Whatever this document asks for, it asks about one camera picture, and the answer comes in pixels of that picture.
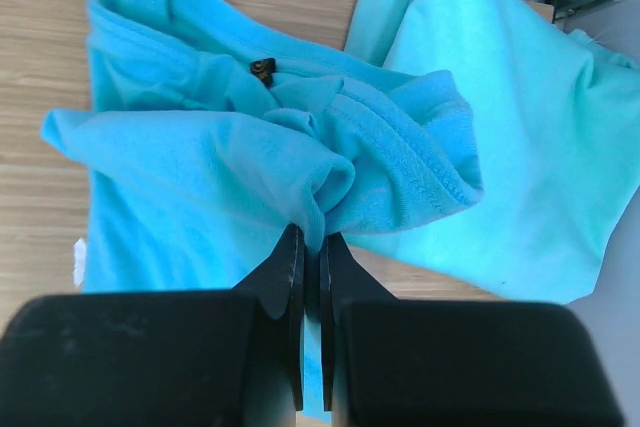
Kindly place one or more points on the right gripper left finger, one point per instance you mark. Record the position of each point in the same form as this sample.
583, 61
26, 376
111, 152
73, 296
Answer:
175, 358

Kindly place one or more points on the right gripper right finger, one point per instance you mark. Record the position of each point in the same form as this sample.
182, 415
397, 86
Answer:
393, 362

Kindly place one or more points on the bright blue t shirt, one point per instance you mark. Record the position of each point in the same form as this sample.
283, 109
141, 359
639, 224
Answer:
209, 133

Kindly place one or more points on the folded teal t shirt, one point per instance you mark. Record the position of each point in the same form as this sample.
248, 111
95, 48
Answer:
556, 119

